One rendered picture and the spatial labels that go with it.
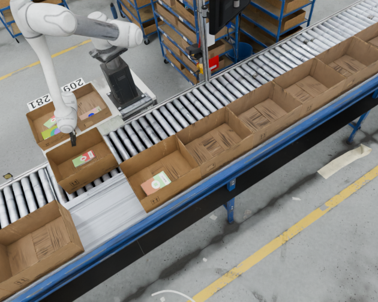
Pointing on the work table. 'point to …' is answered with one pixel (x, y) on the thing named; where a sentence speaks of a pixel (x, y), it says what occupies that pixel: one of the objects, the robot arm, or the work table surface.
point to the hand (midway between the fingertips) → (73, 141)
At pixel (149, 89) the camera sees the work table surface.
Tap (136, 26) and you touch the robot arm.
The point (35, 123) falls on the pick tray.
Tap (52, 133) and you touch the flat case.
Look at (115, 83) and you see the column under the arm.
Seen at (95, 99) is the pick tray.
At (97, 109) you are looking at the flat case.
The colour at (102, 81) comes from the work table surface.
